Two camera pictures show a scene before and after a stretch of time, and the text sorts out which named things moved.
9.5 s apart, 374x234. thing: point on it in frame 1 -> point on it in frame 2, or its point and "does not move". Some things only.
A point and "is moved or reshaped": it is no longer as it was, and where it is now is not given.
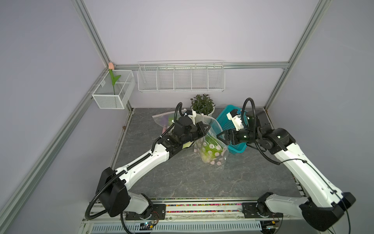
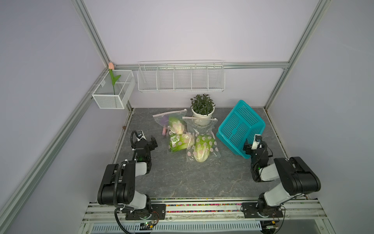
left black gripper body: [192, 135] -> [151, 145]
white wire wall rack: [181, 76] does not move
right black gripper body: [245, 136] -> [249, 151]
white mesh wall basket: [103, 93] does not move
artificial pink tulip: [111, 67] does not move
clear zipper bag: [210, 148] is moved or reshaped
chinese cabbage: [210, 150] is moved or reshaped
